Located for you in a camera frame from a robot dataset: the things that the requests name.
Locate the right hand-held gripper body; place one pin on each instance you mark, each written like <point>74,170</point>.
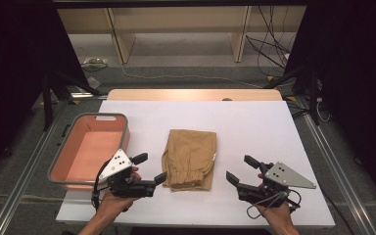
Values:
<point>285,177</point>

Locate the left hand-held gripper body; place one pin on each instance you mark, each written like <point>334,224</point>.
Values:
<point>117,163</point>

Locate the pink basket with grey rim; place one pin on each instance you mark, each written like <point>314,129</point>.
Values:
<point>88,153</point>

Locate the khaki pants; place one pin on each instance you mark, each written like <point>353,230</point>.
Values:
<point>189,156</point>

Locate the person's right hand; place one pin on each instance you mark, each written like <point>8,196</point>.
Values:
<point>275,213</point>

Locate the person's left hand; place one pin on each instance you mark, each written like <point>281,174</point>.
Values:
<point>112,204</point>

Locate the white board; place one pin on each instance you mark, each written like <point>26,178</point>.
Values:
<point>241,137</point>

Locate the wooden table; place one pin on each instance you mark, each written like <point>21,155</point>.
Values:
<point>192,94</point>

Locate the black tripod stand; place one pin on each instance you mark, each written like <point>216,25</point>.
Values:
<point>313,94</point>
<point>50,94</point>

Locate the black curtain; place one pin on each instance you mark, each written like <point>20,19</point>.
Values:
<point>355,81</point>
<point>13,65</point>

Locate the aluminium rail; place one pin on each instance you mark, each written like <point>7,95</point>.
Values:
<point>23,182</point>
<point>339,169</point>

